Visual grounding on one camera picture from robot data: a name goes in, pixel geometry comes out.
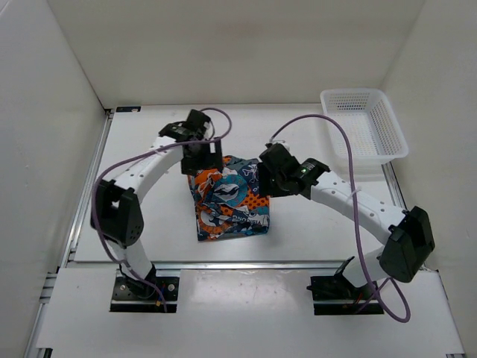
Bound colourful patterned shorts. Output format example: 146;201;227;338
188;155;270;242

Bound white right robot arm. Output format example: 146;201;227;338
258;157;435;298

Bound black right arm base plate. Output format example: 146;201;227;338
306;276;384;316

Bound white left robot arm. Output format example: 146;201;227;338
91;115;223;300

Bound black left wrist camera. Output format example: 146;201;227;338
183;109;212;138

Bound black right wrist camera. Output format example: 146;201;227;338
259;143;300;174

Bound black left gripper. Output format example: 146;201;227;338
180;136;222;177

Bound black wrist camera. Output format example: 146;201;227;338
259;143;300;174
183;109;212;138

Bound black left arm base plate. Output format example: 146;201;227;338
110;275;180;313

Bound white plastic mesh basket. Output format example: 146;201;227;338
320;88;409;168

